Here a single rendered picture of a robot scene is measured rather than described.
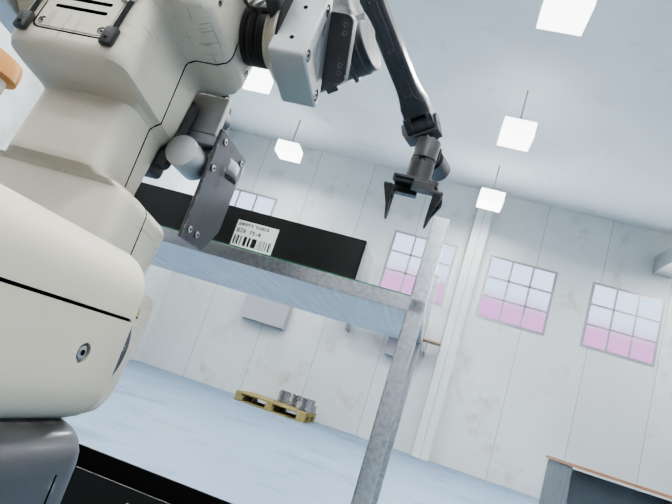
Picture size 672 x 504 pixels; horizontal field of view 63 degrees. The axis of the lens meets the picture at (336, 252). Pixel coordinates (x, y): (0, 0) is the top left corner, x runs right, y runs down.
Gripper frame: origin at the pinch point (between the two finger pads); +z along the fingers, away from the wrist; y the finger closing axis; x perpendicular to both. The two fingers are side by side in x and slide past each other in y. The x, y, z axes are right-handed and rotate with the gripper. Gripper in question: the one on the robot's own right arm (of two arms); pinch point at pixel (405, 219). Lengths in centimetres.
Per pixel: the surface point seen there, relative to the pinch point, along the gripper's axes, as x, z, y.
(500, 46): -500, -416, 15
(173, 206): 8, 13, 49
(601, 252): -960, -348, -252
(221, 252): 23.0, 22.4, 27.8
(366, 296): 22.6, 22.7, -0.4
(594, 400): -960, -74, -293
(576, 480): -520, 56, -178
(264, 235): 8.4, 13.9, 26.7
